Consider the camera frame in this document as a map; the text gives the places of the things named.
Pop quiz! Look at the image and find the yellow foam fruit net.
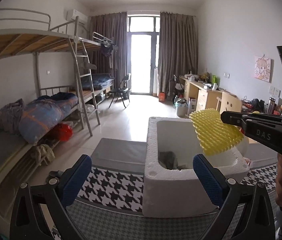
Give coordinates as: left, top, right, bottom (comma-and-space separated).
189, 108, 244, 156

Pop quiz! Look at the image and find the grey fluffy towel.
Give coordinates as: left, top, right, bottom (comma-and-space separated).
158, 151, 190, 171

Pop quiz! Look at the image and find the smiley face wooden chair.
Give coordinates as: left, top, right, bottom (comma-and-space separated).
216, 92, 242, 114

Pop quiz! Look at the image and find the long wooden desk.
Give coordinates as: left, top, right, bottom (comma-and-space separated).
179, 74, 282, 118

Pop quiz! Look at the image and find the red snack packet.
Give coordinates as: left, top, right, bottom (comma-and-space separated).
244, 157, 251, 166

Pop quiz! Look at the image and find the white styrofoam box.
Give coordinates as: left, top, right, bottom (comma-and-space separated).
142, 116, 251, 218

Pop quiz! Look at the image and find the white waste bin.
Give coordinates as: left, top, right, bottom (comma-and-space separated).
175, 98, 188, 118

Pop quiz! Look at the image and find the houndstooth patterned table mat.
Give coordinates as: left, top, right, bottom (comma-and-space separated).
50, 138, 280, 240

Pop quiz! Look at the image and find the orange container on floor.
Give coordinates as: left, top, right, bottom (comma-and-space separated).
158, 92, 165, 102

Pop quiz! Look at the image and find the red plastic bag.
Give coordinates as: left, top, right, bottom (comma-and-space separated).
49, 123, 73, 141

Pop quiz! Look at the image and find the right brown curtain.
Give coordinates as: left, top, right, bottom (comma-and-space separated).
158, 11, 198, 94

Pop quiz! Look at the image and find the brown curtain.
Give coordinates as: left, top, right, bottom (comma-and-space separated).
158, 11, 198, 94
90, 11, 128, 88

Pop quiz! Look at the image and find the blue plaid bedding bundle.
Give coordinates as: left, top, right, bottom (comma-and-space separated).
0, 91, 79, 145

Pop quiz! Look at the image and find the black folding chair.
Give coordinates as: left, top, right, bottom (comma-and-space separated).
109, 73, 131, 108

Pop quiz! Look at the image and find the glass balcony door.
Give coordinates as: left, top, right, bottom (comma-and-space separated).
127, 15, 160, 96

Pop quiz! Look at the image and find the metal bunk bed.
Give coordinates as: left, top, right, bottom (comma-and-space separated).
0, 8, 119, 137

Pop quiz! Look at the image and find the left brown curtain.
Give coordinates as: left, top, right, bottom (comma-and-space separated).
90, 11, 128, 88

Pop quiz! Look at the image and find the cartoon wall picture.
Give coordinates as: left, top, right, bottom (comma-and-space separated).
254, 56, 271, 82

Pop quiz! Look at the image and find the white wall air conditioner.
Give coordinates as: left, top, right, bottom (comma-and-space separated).
66, 9, 88, 24

